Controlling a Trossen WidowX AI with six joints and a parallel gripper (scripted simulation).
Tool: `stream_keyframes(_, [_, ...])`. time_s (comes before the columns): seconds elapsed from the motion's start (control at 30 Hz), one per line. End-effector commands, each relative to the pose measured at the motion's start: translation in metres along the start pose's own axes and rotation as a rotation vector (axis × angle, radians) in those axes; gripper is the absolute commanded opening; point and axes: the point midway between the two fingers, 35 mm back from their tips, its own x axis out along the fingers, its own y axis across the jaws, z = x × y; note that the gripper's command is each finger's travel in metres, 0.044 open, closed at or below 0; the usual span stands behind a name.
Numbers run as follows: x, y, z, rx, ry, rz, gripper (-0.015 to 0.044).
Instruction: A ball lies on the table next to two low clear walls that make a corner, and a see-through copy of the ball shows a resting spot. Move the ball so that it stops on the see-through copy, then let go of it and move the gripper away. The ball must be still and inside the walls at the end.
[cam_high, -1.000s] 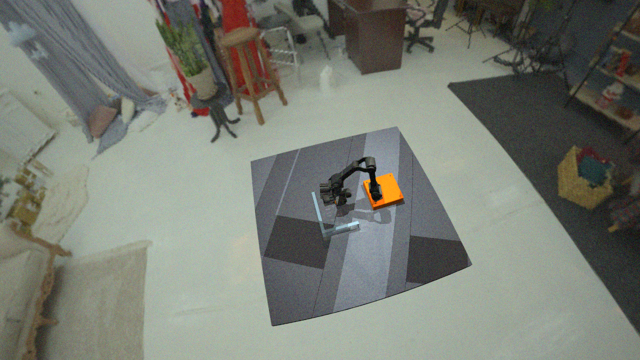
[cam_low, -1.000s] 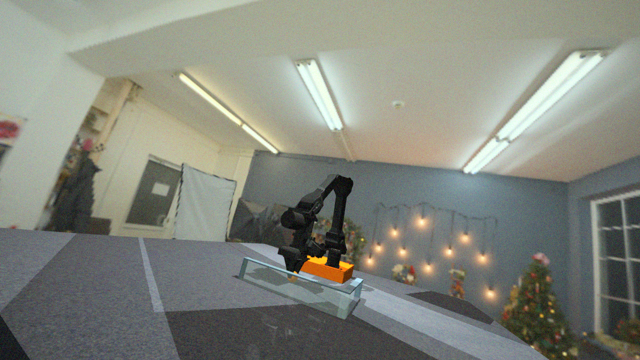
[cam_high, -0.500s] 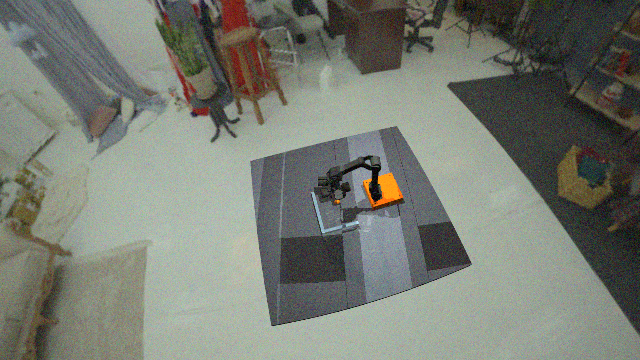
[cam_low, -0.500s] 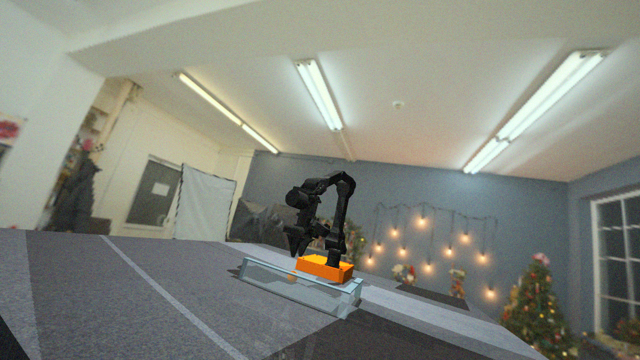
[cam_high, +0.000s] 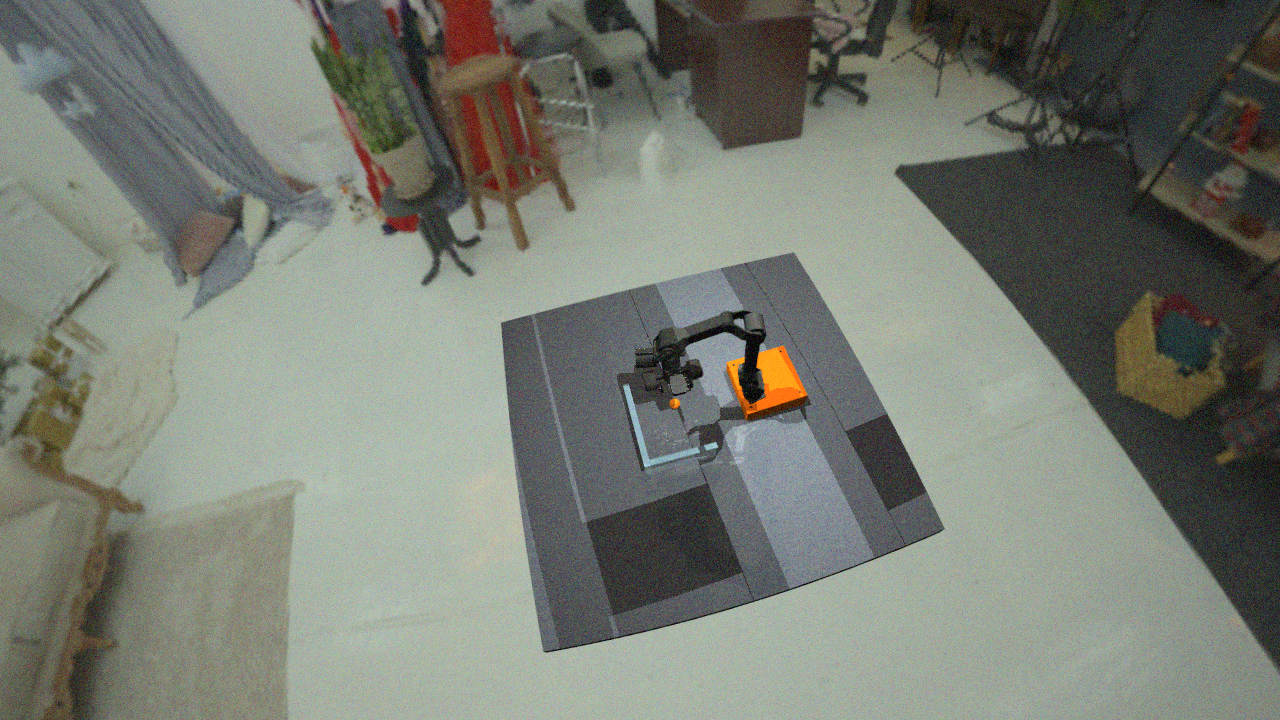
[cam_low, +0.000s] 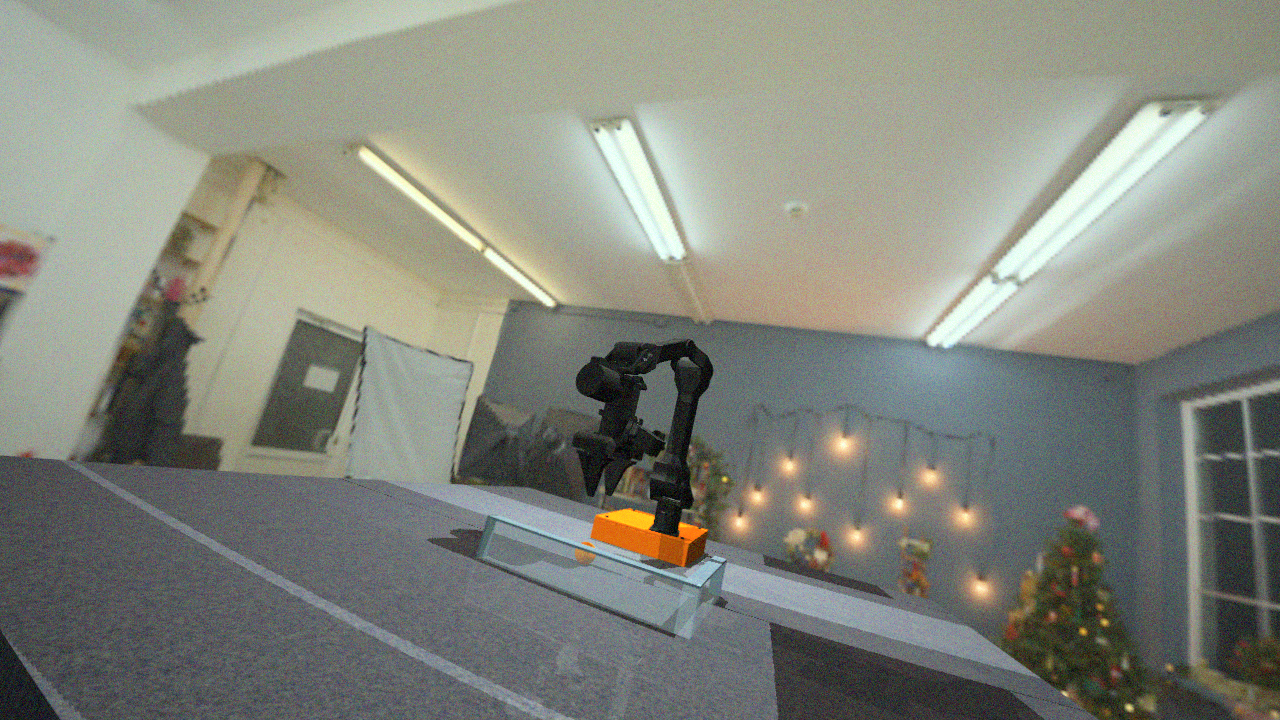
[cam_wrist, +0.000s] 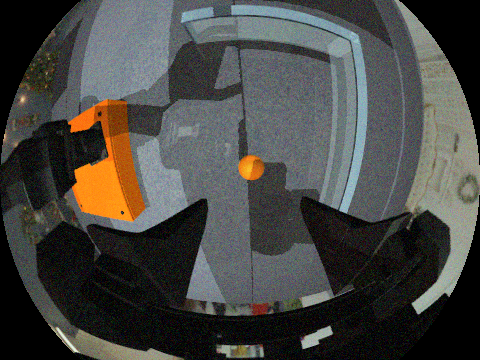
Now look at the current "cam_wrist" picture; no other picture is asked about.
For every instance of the clear glass wall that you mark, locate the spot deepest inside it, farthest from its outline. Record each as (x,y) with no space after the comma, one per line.
(343,80)

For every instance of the pale blue clear l-shaped wall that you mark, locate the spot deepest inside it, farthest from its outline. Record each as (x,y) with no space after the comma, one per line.
(357,58)

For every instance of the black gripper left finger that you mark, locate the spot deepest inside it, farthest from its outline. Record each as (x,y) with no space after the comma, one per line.
(166,253)

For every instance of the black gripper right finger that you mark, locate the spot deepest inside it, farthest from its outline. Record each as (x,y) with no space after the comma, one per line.
(346,243)

